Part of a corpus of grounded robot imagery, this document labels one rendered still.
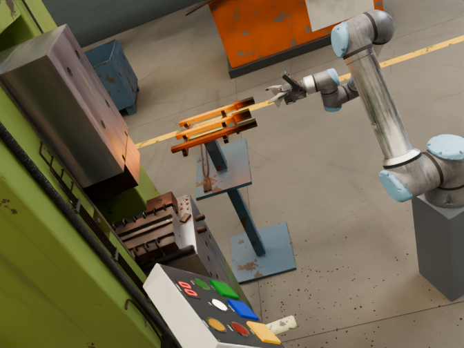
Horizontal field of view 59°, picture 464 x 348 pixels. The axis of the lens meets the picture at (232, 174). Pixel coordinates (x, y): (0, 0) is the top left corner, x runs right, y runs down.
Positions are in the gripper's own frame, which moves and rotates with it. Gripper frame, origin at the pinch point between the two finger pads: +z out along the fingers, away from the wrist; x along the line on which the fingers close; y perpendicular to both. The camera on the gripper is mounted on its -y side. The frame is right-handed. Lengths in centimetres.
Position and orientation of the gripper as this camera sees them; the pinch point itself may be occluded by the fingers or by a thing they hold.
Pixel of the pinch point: (265, 95)
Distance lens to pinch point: 213.3
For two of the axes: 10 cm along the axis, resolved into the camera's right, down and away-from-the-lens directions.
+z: -9.4, 2.8, 1.8
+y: 3.3, 7.4, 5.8
